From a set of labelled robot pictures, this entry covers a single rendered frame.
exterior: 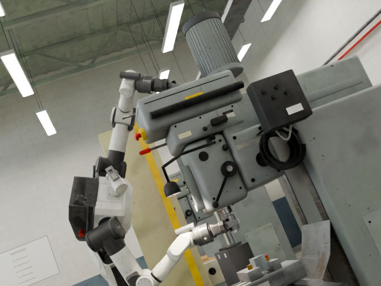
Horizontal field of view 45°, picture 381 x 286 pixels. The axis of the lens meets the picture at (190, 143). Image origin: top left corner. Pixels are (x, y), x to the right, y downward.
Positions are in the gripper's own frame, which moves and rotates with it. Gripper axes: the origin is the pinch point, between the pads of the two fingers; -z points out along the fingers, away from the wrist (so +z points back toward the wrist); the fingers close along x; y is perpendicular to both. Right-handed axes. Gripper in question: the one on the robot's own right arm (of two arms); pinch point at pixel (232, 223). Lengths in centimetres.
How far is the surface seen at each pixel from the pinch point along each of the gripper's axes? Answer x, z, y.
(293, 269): -16.8, -18.1, 25.8
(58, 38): 692, 290, -493
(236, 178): -6.7, -10.1, -17.4
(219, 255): 35.0, 17.4, 13.4
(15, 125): 775, 493, -387
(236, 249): 24.0, 6.1, 13.4
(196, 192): -5.7, 9.2, -18.5
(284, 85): -22, -44, -44
